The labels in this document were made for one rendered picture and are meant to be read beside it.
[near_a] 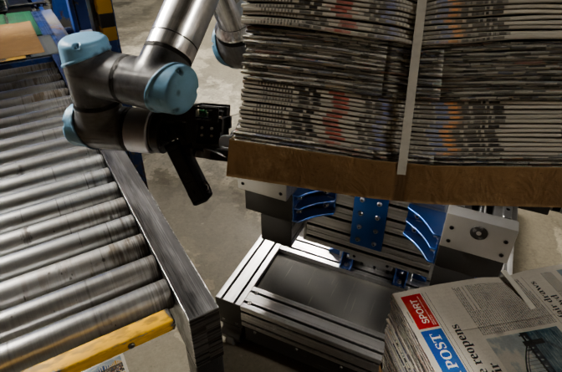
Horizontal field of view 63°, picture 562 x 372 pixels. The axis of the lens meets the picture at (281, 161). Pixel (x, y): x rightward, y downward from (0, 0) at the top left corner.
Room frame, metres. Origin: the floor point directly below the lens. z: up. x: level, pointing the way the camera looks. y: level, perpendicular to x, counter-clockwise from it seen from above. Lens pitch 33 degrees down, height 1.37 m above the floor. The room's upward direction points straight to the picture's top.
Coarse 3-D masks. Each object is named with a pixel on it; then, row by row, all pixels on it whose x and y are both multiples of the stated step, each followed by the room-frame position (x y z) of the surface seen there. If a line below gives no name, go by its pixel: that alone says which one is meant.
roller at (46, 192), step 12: (108, 168) 0.86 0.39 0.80; (60, 180) 0.82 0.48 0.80; (72, 180) 0.81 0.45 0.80; (84, 180) 0.82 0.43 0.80; (96, 180) 0.82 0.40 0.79; (108, 180) 0.83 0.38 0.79; (24, 192) 0.77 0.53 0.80; (36, 192) 0.77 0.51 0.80; (48, 192) 0.78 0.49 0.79; (60, 192) 0.78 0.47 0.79; (72, 192) 0.79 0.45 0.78; (0, 204) 0.73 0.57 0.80; (12, 204) 0.74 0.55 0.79; (24, 204) 0.75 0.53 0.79
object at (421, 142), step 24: (408, 0) 0.48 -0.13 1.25; (432, 0) 0.48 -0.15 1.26; (408, 24) 0.47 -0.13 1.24; (432, 24) 0.47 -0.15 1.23; (408, 48) 0.49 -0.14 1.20; (432, 48) 0.48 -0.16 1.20; (408, 72) 0.45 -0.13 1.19; (432, 72) 0.45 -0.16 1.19; (384, 96) 0.44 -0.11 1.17; (432, 96) 0.44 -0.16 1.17; (384, 120) 0.44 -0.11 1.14; (432, 120) 0.43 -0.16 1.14; (384, 144) 0.43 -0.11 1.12; (432, 144) 0.42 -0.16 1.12
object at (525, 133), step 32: (480, 0) 0.47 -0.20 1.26; (512, 0) 0.46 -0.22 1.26; (544, 0) 0.45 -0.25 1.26; (448, 32) 0.46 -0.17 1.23; (480, 32) 0.45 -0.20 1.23; (512, 32) 0.45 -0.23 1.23; (544, 32) 0.44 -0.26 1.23; (448, 64) 0.45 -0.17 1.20; (480, 64) 0.44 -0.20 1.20; (512, 64) 0.44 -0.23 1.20; (544, 64) 0.49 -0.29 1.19; (448, 96) 0.43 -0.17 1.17; (480, 96) 0.43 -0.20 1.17; (512, 96) 0.43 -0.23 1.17; (544, 96) 0.42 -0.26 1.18; (448, 128) 0.43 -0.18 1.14; (480, 128) 0.42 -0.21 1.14; (512, 128) 0.42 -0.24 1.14; (544, 128) 0.41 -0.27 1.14; (448, 160) 0.41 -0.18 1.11; (480, 160) 0.41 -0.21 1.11; (512, 160) 0.40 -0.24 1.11; (544, 160) 0.40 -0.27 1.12
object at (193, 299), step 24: (120, 168) 0.86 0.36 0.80; (120, 192) 0.78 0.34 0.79; (144, 192) 0.77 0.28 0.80; (144, 216) 0.69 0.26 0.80; (168, 240) 0.62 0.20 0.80; (168, 264) 0.56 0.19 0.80; (192, 264) 0.56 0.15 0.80; (192, 288) 0.51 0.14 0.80; (192, 312) 0.46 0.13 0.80; (216, 312) 0.47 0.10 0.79; (192, 336) 0.45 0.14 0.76; (216, 336) 0.47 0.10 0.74
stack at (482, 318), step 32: (416, 288) 0.49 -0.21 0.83; (448, 288) 0.48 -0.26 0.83; (480, 288) 0.48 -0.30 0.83; (512, 288) 0.49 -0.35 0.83; (544, 288) 0.48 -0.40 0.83; (416, 320) 0.43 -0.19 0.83; (448, 320) 0.43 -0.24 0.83; (480, 320) 0.43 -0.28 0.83; (512, 320) 0.43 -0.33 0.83; (544, 320) 0.43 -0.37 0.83; (384, 352) 0.48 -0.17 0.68; (416, 352) 0.39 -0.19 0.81; (448, 352) 0.37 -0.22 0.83; (480, 352) 0.37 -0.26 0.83; (512, 352) 0.38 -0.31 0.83; (544, 352) 0.38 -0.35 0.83
